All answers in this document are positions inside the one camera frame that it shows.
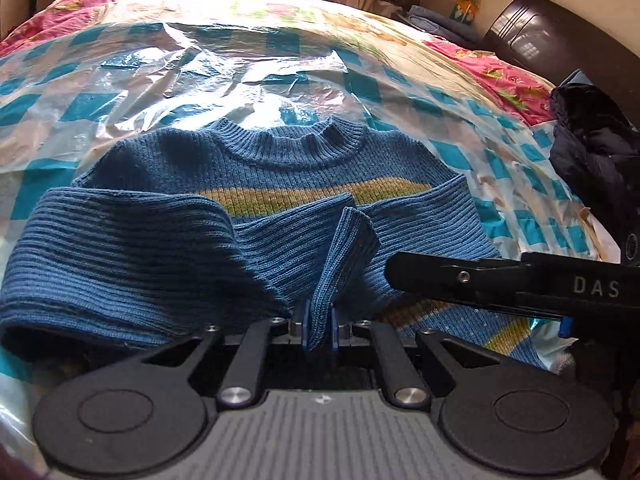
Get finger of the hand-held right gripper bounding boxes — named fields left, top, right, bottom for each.
left=517, top=304, right=574, bottom=339
left=384, top=251, right=525, bottom=307

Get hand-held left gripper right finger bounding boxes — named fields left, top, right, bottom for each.
left=331, top=305, right=502, bottom=409

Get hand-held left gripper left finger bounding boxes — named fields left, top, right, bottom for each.
left=139, top=302, right=307, bottom=409

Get blue knitted striped sweater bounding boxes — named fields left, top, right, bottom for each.
left=0, top=116, right=551, bottom=376

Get folded blue clothes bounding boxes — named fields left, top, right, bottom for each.
left=407, top=5, right=485, bottom=47

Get brown tape strip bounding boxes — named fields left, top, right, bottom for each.
left=574, top=204, right=603, bottom=228

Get black padded jacket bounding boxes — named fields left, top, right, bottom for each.
left=549, top=71, right=640, bottom=262

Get pink floral blanket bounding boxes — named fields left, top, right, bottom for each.
left=0, top=0, right=557, bottom=127

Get dark brown wooden headboard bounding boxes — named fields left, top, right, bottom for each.
left=482, top=0, right=640, bottom=87

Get checkered clear plastic sheet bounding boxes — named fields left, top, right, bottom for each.
left=0, top=0, right=623, bottom=466

